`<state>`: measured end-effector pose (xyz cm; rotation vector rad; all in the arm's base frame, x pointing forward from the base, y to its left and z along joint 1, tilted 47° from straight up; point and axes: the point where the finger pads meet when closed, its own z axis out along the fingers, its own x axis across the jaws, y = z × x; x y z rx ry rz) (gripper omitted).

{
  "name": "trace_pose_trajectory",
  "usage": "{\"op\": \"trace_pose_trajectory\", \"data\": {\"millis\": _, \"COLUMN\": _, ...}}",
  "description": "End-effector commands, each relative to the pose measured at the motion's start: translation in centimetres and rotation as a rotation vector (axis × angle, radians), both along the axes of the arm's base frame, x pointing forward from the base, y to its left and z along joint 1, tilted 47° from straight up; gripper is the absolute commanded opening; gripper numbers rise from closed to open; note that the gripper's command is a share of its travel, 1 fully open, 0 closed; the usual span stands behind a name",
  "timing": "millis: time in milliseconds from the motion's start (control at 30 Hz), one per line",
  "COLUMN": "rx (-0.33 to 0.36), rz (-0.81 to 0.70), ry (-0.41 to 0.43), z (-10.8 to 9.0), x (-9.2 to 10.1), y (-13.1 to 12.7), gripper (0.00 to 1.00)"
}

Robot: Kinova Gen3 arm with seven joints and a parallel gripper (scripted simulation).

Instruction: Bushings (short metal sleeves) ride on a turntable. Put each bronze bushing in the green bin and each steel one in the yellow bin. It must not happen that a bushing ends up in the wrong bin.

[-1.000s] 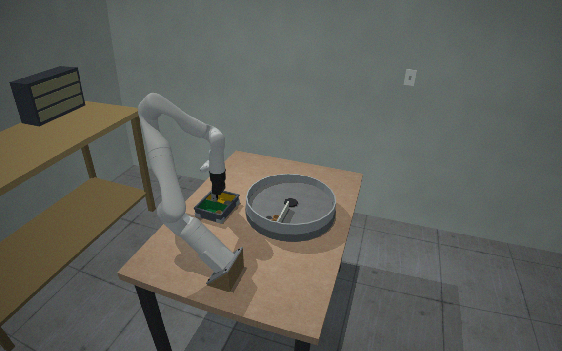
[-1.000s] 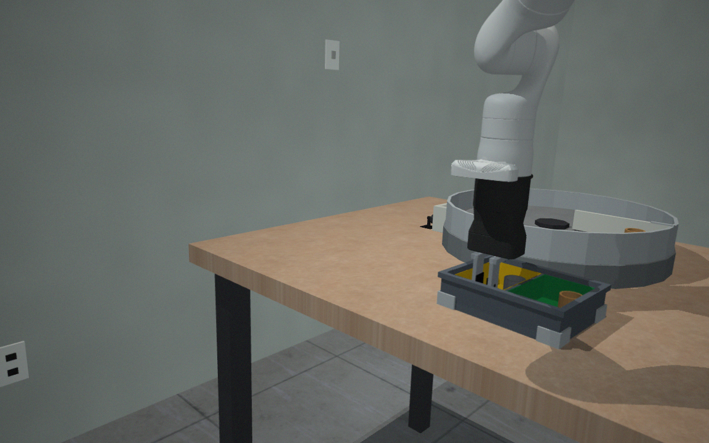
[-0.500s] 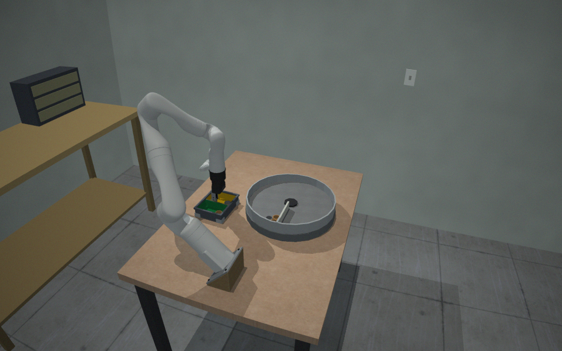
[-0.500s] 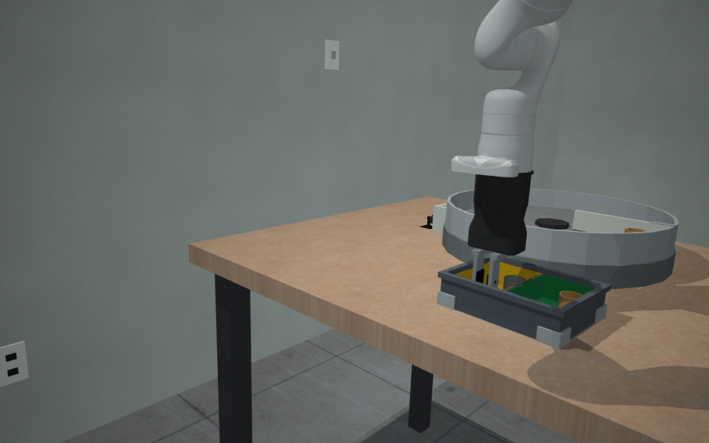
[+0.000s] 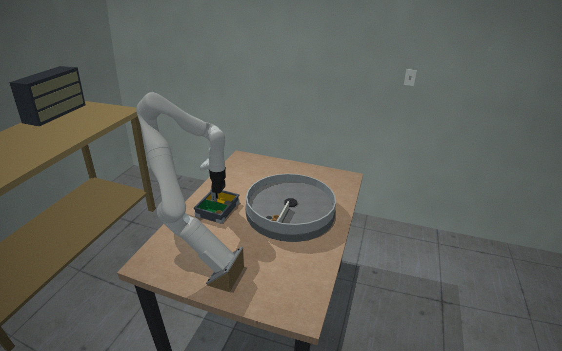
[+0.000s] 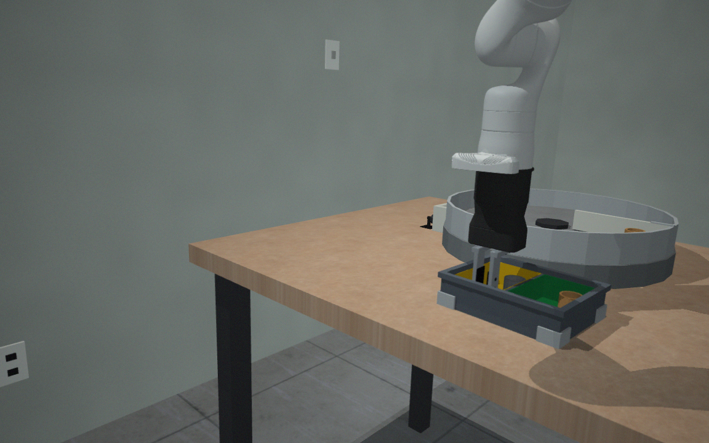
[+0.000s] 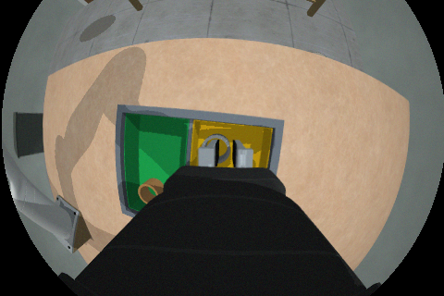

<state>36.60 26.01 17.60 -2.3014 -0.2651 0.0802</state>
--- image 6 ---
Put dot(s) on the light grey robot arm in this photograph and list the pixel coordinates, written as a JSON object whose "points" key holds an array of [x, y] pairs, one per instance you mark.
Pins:
{"points": [[524, 34]]}

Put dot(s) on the grey metal sleeve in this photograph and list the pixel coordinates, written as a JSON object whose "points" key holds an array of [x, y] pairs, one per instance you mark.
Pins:
{"points": [[510, 280]]}

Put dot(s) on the dark grey divided bin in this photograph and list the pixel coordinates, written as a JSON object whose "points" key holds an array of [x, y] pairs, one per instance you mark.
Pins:
{"points": [[529, 307]]}

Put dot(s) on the grey round turntable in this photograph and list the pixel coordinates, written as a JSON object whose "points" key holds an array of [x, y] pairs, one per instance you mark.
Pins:
{"points": [[560, 235]]}

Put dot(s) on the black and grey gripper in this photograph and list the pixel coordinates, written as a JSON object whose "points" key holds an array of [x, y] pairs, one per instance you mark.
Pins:
{"points": [[500, 199]]}

